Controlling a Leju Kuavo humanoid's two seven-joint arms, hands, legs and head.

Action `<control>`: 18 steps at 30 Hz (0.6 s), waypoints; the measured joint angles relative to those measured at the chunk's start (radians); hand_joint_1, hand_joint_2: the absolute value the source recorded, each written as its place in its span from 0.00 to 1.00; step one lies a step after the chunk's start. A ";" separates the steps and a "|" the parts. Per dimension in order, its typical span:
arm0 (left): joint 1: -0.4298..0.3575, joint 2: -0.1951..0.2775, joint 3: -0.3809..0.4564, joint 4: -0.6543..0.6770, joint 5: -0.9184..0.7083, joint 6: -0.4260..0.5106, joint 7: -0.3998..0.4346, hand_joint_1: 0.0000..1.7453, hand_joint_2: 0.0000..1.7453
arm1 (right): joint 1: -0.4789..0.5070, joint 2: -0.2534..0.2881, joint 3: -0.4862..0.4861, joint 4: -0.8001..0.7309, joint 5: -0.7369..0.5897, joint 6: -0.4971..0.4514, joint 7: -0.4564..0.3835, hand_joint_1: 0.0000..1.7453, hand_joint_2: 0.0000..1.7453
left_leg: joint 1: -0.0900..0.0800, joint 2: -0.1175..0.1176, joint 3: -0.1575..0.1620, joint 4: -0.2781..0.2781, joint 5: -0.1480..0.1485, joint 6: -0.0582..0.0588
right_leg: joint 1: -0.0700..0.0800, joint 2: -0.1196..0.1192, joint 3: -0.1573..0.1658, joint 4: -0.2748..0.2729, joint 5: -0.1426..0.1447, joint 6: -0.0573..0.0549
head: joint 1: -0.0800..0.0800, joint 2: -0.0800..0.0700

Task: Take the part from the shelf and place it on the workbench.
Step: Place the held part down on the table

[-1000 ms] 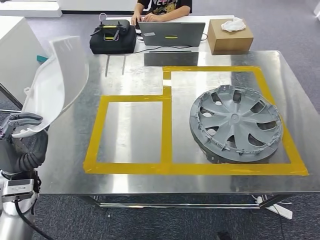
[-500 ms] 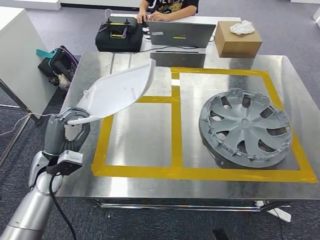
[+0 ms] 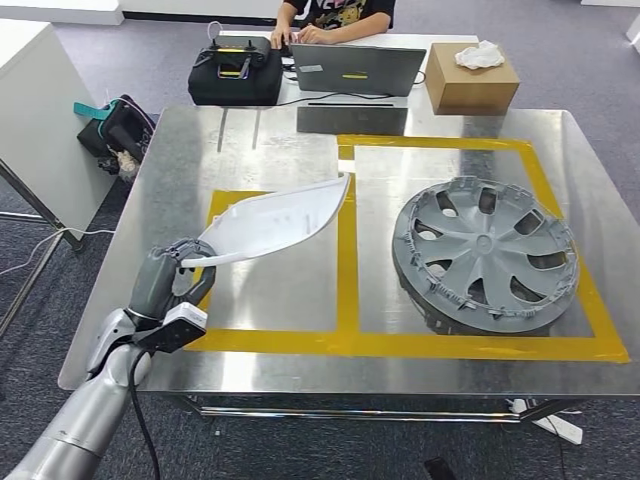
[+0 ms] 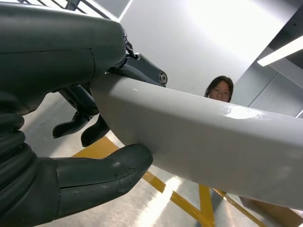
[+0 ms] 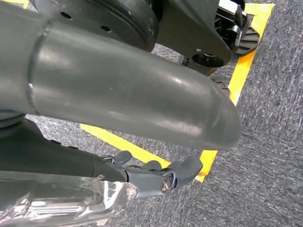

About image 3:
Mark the steel table leg frame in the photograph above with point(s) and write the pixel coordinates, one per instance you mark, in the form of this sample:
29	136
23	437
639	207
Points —
20	216

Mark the white power strip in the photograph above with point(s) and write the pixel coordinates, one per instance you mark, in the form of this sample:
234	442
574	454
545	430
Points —
564	430

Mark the white plastic car part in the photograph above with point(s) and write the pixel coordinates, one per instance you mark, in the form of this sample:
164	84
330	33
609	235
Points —
270	225

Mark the black carry case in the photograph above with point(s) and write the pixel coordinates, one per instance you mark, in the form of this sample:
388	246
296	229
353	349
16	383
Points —
235	89

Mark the yellow table tape outline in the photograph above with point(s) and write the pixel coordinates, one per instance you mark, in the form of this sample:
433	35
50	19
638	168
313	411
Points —
347	265

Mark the brown cardboard box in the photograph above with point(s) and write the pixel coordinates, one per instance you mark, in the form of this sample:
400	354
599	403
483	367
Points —
475	93

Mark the stainless steel workbench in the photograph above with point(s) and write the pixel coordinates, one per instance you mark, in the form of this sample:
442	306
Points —
280	374

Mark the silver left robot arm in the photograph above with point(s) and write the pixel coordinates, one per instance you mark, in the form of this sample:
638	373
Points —
90	411

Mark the white desk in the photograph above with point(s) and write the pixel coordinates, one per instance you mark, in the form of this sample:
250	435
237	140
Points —
410	38

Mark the black right robot foot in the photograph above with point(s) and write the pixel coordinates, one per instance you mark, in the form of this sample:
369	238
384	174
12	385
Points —
440	470

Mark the white cabinet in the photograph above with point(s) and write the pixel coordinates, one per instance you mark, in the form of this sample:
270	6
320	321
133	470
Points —
635	28
45	132

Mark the person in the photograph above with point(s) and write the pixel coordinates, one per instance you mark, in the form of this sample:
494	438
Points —
340	13

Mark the grey laptop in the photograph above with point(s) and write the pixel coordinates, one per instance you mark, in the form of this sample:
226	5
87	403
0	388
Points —
380	66

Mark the grey plastic wheel hubcap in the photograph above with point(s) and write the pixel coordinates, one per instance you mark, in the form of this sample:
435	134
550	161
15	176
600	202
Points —
482	245

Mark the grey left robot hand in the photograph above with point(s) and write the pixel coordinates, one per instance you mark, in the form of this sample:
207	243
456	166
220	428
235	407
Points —
152	285

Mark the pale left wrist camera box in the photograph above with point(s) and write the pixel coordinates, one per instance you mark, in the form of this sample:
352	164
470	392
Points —
185	324

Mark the white crumpled tissue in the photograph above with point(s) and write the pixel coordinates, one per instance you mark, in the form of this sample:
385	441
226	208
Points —
480	56

